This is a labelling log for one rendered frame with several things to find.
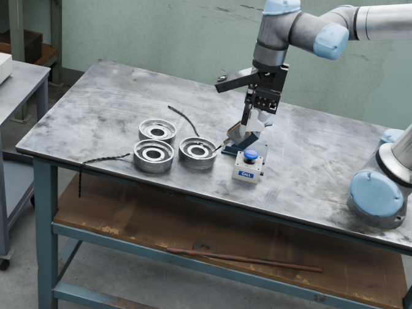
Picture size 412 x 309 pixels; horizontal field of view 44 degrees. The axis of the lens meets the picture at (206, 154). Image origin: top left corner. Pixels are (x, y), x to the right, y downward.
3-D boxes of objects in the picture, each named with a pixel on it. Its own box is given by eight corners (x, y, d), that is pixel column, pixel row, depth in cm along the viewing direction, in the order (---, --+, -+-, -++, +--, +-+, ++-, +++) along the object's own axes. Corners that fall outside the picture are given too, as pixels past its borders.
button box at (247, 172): (231, 178, 135) (235, 164, 132) (235, 164, 141) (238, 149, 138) (260, 186, 134) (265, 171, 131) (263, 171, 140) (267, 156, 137)
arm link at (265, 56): (254, 45, 114) (259, 34, 121) (249, 64, 117) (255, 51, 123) (286, 53, 113) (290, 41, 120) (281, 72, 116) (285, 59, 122)
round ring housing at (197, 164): (211, 175, 135) (214, 162, 132) (173, 165, 135) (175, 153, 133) (217, 154, 143) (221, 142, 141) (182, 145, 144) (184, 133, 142)
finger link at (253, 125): (259, 147, 127) (268, 114, 123) (236, 141, 127) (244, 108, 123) (260, 142, 130) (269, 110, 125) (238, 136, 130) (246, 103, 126)
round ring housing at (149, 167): (174, 156, 139) (176, 143, 137) (168, 178, 130) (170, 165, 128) (137, 148, 139) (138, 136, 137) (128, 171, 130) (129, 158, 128)
